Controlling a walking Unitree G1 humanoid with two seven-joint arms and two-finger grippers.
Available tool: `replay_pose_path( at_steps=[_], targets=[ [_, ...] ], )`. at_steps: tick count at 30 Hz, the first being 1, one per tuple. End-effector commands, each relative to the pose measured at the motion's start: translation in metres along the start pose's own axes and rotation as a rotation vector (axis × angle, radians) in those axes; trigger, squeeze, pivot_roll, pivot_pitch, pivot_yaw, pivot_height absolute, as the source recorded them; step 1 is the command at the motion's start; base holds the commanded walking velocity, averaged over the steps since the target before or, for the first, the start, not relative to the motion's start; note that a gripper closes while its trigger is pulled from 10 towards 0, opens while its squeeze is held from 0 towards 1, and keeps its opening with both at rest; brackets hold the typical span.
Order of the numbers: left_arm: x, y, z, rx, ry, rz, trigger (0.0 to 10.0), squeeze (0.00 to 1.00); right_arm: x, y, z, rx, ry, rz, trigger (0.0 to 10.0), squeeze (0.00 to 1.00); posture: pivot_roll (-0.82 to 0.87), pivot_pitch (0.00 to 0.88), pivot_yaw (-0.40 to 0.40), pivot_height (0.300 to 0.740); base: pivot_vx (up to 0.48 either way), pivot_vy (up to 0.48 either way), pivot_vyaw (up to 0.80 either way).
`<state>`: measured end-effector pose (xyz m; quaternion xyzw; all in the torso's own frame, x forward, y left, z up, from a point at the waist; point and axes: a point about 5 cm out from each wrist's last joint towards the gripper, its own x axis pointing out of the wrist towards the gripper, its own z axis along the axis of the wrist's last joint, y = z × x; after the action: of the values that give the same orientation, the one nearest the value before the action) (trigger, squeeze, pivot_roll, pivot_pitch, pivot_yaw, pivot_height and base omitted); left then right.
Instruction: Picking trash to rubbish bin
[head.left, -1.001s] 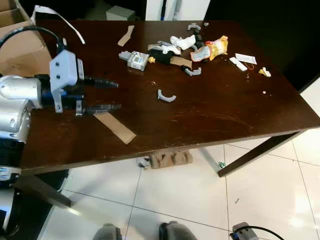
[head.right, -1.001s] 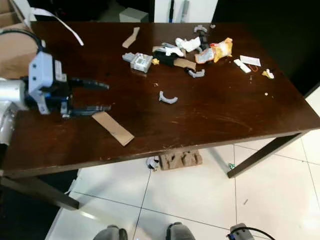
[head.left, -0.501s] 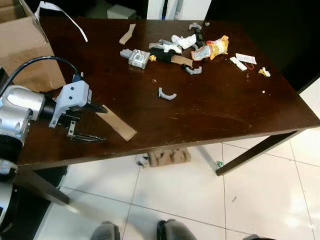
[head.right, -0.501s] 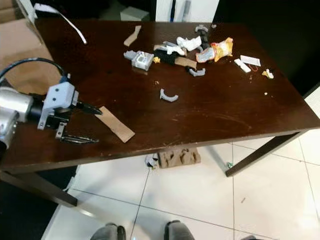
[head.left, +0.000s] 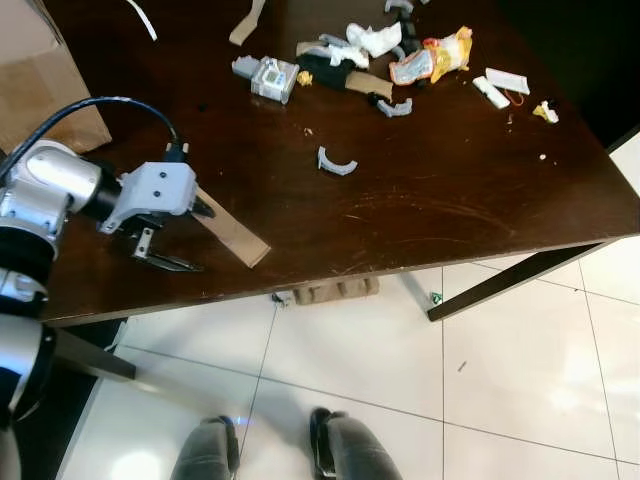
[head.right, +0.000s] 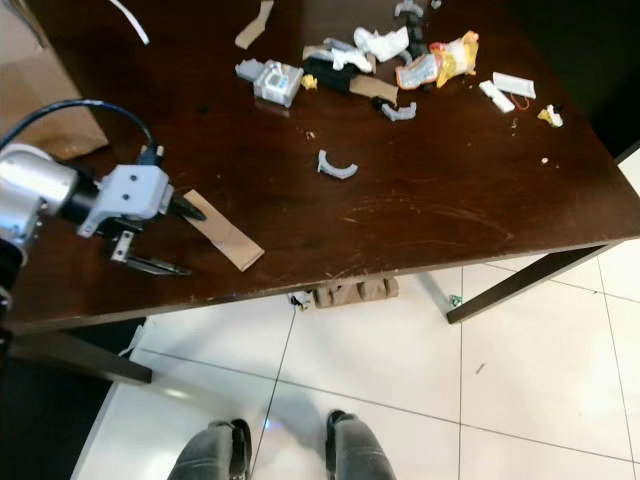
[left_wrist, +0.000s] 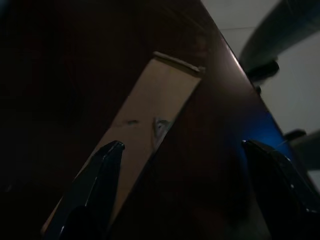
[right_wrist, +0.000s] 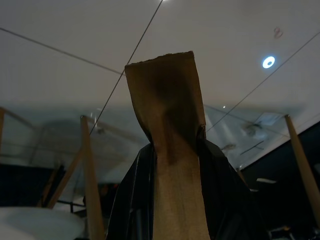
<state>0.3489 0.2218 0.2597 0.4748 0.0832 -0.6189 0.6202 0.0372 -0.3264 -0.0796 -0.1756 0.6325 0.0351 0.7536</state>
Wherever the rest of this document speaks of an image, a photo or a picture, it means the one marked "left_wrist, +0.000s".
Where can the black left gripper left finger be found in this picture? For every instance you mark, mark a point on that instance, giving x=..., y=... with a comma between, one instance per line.
x=95, y=195

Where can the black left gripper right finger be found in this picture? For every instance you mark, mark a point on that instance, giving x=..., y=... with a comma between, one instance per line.
x=282, y=195

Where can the long cardboard strip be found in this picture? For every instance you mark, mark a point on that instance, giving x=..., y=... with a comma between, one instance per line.
x=155, y=105

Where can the dark brown wooden table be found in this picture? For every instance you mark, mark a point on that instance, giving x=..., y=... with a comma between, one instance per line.
x=212, y=125

